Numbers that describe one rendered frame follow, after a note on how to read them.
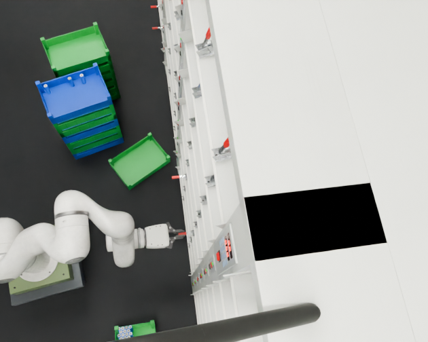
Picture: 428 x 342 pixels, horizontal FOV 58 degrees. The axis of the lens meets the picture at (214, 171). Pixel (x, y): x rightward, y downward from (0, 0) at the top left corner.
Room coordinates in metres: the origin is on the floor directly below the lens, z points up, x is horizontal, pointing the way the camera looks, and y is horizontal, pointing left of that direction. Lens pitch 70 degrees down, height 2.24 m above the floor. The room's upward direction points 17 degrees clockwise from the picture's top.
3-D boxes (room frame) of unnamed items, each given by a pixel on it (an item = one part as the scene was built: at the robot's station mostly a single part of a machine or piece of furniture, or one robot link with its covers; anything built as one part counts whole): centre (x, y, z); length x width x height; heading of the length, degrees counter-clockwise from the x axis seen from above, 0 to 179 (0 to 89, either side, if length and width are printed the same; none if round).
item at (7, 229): (0.04, 0.66, 0.67); 0.19 x 0.12 x 0.24; 27
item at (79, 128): (0.79, 0.75, 0.36); 0.30 x 0.20 x 0.08; 131
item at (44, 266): (0.01, 0.65, 0.46); 0.19 x 0.19 x 0.18
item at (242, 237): (0.17, -0.16, 0.85); 0.20 x 0.09 x 1.69; 115
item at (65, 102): (0.79, 0.75, 0.52); 0.30 x 0.20 x 0.08; 131
